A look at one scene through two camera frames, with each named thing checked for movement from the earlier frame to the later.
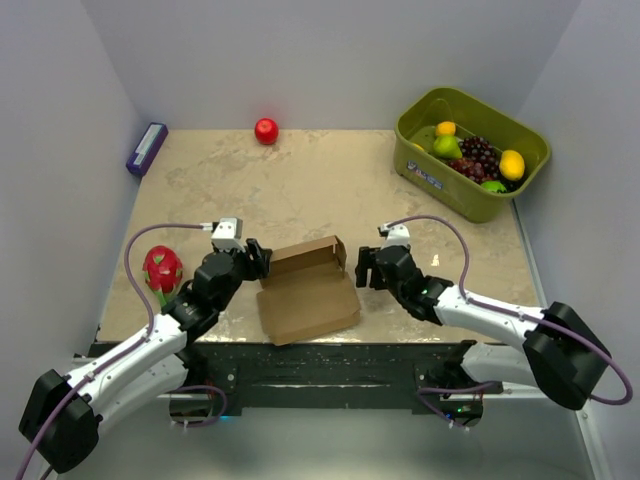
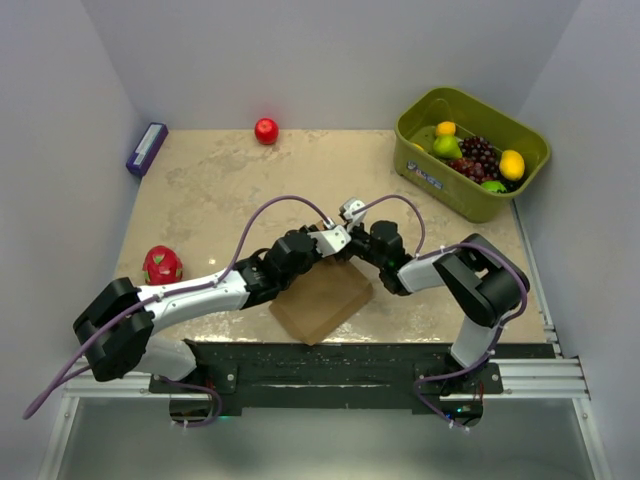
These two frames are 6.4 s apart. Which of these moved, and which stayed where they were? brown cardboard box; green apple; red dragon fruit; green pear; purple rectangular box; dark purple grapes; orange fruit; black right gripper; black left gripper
Moved: brown cardboard box; black right gripper; black left gripper
Stayed: dark purple grapes; green apple; orange fruit; red dragon fruit; green pear; purple rectangular box
